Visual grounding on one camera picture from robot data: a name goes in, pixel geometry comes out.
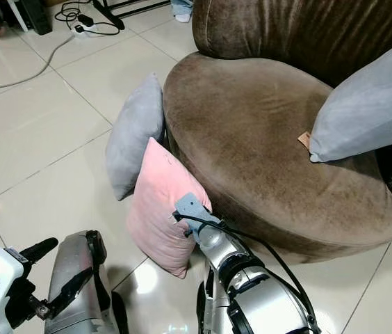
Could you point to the silver robot leg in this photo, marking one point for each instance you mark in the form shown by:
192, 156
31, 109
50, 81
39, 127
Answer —
213, 314
74, 257

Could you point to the silver left robot leg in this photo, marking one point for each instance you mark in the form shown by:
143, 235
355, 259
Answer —
74, 257

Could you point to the black box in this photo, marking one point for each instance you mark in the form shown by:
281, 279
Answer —
37, 15

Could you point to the person's foot in white sock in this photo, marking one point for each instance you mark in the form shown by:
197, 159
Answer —
182, 14

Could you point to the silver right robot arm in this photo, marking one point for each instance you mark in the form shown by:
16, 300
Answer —
265, 313

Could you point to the black metal stand base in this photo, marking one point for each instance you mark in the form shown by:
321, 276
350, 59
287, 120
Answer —
109, 15

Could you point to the brown suede round sofa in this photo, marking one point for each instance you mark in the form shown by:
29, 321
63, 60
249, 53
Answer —
244, 146

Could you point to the pink square pillow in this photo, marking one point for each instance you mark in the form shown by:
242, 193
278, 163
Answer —
158, 209

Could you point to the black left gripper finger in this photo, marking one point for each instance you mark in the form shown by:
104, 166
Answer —
38, 249
67, 291

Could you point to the grey square pillow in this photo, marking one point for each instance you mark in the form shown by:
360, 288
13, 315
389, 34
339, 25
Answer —
370, 111
132, 136

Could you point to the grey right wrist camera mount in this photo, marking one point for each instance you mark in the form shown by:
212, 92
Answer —
191, 207

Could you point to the white power strip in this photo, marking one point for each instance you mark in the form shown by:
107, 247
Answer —
80, 29

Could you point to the silver right robot leg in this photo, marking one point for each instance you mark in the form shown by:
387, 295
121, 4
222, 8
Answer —
213, 314

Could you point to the tan leather sofa tag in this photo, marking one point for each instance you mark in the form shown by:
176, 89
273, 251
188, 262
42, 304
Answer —
304, 140

